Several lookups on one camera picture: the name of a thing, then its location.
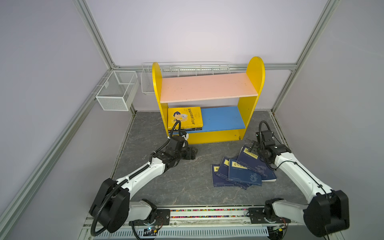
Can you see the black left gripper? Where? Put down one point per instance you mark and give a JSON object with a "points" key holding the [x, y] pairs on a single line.
{"points": [[190, 153]]}

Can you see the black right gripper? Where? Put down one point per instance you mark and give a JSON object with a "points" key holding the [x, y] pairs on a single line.
{"points": [[253, 147]]}

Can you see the yellow cartoon book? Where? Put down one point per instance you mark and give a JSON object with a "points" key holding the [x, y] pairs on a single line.
{"points": [[190, 117], [187, 130]]}

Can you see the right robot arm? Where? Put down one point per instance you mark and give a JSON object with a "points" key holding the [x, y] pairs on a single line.
{"points": [[327, 210]]}

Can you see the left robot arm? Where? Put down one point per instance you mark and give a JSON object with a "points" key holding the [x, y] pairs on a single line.
{"points": [[112, 206]]}

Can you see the navy book bottom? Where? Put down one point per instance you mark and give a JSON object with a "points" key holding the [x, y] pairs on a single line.
{"points": [[218, 181]]}

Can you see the yellow wooden bookshelf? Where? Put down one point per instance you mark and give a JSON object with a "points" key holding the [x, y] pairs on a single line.
{"points": [[221, 124]]}

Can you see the white mesh basket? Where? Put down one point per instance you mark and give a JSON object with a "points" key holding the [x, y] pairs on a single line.
{"points": [[118, 91]]}

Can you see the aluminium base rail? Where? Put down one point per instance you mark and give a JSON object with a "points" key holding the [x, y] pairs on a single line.
{"points": [[205, 223]]}

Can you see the white wire rack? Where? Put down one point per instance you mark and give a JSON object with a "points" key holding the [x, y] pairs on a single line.
{"points": [[180, 69]]}

